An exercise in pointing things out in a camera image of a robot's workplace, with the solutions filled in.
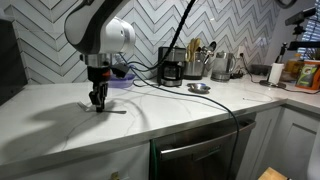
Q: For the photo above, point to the metal utensil holder pot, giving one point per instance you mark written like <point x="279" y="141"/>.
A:
<point x="194" y="70"/>

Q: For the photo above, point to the light wooden board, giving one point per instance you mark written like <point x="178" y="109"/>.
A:
<point x="271" y="174"/>

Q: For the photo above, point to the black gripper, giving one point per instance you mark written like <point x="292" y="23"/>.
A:
<point x="98" y="75"/>

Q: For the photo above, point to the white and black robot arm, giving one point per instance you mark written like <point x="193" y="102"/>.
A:
<point x="96" y="26"/>

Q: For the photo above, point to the wide wooden spatula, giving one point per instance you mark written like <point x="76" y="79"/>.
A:
<point x="190" y="50"/>

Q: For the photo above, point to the metal ladle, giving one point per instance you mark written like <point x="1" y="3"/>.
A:
<point x="210" y="46"/>

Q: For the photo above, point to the white cabinet door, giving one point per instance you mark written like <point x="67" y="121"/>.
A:
<point x="293" y="146"/>

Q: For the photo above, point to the black and silver coffee maker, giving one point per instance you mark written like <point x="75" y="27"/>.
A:
<point x="171" y="68"/>

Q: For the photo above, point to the steel electric kettle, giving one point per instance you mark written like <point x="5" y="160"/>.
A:
<point x="222" y="68"/>

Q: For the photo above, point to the white paper towel roll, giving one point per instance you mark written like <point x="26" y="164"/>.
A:
<point x="276" y="73"/>

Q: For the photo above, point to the black microwave oven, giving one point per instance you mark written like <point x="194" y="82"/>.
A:
<point x="11" y="63"/>

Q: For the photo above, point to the round wooden spoon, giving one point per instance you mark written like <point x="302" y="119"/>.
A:
<point x="196" y="45"/>

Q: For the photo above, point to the black camera on tripod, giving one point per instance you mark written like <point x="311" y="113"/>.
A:
<point x="300" y="16"/>

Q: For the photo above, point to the purple plastic container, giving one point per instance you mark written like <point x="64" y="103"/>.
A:
<point x="125" y="81"/>

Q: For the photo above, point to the white wall outlet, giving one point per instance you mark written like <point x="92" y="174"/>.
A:
<point x="241" y="51"/>

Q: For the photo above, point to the round silver metal plate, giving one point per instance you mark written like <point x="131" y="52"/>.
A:
<point x="198" y="88"/>

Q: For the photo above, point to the silver metal fork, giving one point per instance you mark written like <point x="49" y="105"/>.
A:
<point x="115" y="111"/>

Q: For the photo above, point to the stainless steel dishwasher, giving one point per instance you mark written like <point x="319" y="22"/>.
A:
<point x="200" y="150"/>

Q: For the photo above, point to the orange and green drink tub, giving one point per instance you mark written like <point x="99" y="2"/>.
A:
<point x="308" y="75"/>

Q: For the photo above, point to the thin metal rod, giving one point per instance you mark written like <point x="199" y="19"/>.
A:
<point x="255" y="99"/>

